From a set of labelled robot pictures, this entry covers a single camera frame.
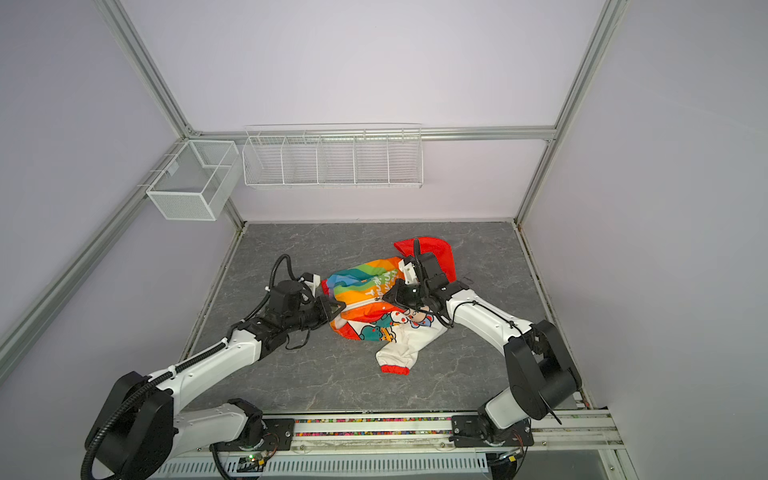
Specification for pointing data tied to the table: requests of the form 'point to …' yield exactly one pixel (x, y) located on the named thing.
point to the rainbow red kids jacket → (368, 315)
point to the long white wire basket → (334, 156)
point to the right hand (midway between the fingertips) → (383, 299)
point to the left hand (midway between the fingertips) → (346, 309)
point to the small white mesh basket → (199, 183)
